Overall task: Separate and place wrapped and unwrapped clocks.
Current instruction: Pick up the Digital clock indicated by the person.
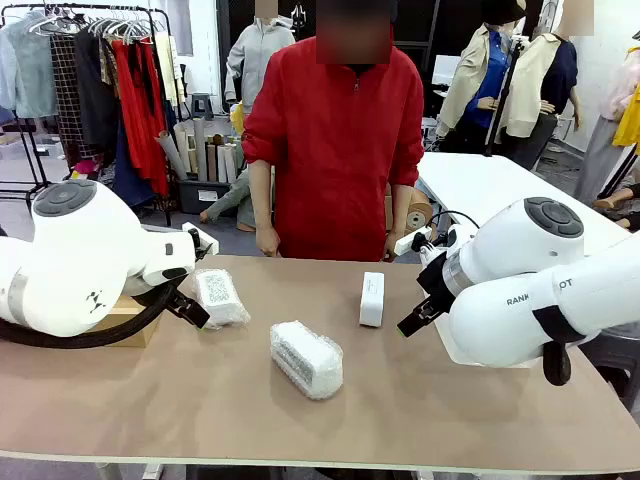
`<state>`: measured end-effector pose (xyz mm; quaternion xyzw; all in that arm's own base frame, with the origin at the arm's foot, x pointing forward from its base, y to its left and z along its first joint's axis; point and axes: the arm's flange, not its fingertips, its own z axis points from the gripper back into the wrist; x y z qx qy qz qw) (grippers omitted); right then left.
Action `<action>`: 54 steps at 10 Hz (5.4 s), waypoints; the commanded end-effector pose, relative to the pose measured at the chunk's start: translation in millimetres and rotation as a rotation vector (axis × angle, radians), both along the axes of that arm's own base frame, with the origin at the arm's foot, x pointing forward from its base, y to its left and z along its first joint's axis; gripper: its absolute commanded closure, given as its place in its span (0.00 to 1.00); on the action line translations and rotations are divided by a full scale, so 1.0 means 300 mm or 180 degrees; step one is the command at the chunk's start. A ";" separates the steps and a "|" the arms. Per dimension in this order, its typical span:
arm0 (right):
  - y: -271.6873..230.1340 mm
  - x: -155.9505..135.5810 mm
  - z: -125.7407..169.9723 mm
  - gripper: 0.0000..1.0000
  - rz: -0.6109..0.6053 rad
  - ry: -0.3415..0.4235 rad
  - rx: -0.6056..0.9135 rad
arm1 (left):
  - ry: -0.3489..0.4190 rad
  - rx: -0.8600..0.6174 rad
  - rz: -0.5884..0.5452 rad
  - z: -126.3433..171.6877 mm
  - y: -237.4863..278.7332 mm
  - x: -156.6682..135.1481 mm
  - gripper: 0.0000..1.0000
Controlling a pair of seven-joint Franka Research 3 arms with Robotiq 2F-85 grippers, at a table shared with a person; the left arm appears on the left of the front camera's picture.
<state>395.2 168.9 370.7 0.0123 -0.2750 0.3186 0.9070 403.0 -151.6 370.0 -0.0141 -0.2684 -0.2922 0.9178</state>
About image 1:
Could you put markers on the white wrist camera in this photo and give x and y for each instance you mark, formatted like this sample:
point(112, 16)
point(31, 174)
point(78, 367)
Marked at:
point(206, 242)
point(412, 241)

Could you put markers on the black tripod pole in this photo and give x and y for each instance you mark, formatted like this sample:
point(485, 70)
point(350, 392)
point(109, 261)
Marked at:
point(505, 95)

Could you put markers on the black clothes rack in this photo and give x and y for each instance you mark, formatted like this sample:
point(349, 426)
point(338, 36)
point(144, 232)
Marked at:
point(90, 7)

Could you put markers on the cream paper roll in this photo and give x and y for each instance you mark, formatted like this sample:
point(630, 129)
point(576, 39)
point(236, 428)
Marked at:
point(182, 145)

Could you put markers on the white paper roll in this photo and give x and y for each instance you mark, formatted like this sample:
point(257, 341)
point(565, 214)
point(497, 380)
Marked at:
point(222, 165)
point(231, 165)

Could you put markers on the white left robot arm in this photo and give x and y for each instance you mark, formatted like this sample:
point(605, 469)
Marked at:
point(75, 260)

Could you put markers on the brown cardboard spool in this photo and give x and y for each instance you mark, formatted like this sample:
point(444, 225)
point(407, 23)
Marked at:
point(420, 205)

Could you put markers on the cream hanging garment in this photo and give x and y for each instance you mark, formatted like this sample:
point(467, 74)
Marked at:
point(170, 70)

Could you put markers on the white rectangular box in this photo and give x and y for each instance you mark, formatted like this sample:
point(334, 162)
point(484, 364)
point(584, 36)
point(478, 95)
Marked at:
point(372, 300)

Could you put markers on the mannequin in grey hoodie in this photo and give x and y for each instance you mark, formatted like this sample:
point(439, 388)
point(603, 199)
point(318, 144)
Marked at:
point(255, 55)

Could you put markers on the floor mannequin in teal clothes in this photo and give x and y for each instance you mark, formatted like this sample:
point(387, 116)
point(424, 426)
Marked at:
point(235, 197)

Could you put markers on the open brown cardboard box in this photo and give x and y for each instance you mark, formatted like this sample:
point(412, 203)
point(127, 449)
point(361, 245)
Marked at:
point(130, 336)

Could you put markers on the lying mannequin bare feet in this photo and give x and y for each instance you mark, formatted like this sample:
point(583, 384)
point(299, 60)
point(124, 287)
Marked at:
point(607, 202)

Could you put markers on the mannequin cream jacket navy shirt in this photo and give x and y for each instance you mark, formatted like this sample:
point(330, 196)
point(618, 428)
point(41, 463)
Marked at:
point(530, 75)

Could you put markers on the dark storage bin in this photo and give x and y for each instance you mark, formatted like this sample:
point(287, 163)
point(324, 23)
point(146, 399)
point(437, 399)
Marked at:
point(192, 197)

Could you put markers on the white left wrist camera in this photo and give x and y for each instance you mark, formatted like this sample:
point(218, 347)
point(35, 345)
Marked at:
point(206, 242)

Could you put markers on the navy hanging garment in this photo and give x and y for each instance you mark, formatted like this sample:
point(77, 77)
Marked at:
point(130, 180)

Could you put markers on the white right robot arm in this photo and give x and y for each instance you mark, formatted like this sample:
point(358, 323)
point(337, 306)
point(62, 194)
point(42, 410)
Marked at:
point(525, 310)

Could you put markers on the white work table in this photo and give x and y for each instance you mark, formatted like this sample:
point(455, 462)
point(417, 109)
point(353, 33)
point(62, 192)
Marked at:
point(475, 185)

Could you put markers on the brown patterned garment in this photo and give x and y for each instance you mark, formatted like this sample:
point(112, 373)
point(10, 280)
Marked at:
point(106, 65)

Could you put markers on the mannequin beige coat blue shirt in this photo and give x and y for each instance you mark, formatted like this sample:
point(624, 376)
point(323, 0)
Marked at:
point(470, 80)

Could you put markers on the person's right forearm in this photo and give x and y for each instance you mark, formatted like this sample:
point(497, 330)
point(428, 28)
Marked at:
point(261, 200)

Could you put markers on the white computer case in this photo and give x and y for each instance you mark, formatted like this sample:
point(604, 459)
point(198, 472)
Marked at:
point(429, 132)

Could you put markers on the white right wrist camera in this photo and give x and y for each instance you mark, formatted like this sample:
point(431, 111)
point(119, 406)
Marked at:
point(412, 241)

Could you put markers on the grey step stool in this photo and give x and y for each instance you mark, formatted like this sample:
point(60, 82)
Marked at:
point(202, 102)

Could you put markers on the red dress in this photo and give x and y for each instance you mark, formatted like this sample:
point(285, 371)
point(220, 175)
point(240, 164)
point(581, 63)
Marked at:
point(135, 110)

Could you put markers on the leaning grey paper roll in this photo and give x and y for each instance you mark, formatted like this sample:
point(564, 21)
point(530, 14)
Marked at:
point(172, 157)

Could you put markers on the background cardboard box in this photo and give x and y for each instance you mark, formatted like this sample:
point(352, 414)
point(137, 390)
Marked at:
point(389, 210)

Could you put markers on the light blue denim shirt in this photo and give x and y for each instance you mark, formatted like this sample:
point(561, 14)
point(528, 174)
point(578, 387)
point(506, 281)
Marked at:
point(30, 75)

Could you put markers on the bubble-wrapped white clock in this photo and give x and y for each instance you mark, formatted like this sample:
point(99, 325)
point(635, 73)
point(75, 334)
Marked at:
point(307, 360)

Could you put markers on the plain black garment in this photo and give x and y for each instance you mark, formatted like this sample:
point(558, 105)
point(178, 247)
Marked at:
point(95, 100)

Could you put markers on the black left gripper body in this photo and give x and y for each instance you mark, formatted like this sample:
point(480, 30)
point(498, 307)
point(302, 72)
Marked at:
point(177, 299)

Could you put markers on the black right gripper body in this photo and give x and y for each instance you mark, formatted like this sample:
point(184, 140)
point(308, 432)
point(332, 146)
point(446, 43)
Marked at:
point(437, 282)

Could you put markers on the bubble-wrapped clock with QR label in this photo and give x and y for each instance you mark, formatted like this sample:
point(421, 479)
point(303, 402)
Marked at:
point(220, 297)

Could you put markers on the person's right hand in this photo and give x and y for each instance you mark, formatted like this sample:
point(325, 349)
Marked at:
point(268, 242)

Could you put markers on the person in red jacket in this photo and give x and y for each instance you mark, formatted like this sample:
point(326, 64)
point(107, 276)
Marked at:
point(335, 150)

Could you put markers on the black plastic stool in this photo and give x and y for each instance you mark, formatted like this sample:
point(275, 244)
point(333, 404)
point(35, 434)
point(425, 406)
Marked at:
point(615, 360)

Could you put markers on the white floor strip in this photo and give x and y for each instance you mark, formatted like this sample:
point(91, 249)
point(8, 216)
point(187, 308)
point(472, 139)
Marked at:
point(160, 228)

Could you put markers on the person's left hand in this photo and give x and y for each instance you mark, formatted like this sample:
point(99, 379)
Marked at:
point(395, 246)

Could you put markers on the tall grey paper roll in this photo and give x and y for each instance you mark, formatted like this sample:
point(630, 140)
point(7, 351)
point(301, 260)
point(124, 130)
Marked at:
point(200, 150)

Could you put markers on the brown paper roll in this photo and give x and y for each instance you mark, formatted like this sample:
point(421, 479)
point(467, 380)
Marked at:
point(212, 165)

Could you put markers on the black grid-pattern garment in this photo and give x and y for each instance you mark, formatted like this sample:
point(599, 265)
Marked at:
point(65, 90)

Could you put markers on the person's left forearm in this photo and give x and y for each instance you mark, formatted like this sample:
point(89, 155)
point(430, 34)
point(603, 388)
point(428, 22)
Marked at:
point(401, 210)

